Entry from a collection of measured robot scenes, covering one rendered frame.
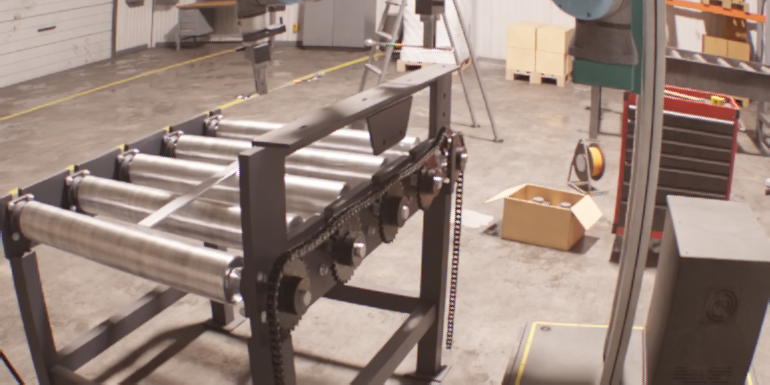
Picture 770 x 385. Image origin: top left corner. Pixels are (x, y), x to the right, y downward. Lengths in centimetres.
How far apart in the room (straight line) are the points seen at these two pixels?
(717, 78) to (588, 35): 526
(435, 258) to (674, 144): 170
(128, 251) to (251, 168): 46
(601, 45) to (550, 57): 817
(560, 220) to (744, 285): 236
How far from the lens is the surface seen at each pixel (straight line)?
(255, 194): 147
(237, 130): 288
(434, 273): 272
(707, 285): 199
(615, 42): 176
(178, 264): 165
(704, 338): 206
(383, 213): 199
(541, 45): 993
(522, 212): 428
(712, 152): 396
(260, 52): 208
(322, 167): 239
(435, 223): 266
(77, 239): 188
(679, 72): 693
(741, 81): 703
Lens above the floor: 151
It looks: 16 degrees down
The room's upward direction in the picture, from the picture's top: 2 degrees clockwise
